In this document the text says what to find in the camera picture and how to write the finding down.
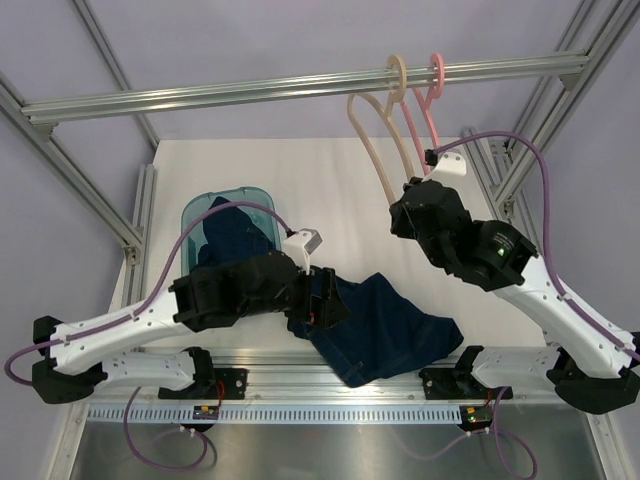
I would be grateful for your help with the dark denim skirt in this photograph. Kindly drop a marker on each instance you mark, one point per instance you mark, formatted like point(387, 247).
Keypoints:
point(230, 235)

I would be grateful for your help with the teal plastic basin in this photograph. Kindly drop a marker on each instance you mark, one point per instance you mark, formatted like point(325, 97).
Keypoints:
point(238, 198)

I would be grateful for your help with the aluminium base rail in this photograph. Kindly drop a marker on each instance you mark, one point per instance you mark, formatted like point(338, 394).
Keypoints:
point(191, 374)

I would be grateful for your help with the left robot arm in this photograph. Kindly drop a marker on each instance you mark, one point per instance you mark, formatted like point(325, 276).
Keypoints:
point(82, 358)

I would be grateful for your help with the right aluminium frame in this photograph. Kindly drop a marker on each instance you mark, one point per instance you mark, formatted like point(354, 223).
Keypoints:
point(595, 30)

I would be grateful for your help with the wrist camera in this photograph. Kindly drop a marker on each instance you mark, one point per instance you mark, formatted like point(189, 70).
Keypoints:
point(446, 167)
point(300, 246)

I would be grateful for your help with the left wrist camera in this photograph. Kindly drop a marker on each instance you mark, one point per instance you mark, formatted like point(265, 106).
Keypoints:
point(300, 246)

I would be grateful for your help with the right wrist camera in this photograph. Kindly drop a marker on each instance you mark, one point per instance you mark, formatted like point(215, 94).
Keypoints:
point(446, 167)

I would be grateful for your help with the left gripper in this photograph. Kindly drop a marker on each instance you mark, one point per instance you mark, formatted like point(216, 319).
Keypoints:
point(328, 309)

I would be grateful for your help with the aluminium frame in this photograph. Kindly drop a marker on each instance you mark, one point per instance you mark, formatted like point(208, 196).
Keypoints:
point(60, 185)
point(595, 30)

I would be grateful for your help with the slotted cable duct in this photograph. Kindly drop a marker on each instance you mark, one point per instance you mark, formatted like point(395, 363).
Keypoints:
point(280, 415)

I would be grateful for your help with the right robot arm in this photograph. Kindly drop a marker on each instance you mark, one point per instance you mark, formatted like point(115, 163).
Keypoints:
point(586, 361)

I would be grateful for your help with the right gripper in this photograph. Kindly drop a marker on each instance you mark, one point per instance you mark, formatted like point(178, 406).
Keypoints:
point(399, 224)

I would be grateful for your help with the pink plastic hanger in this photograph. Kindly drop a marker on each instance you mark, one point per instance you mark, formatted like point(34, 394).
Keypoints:
point(424, 102)

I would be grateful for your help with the aluminium hanging rail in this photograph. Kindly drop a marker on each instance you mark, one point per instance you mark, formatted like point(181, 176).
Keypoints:
point(49, 112)

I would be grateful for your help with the left aluminium frame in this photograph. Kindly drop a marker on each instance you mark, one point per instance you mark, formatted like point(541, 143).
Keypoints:
point(60, 185)

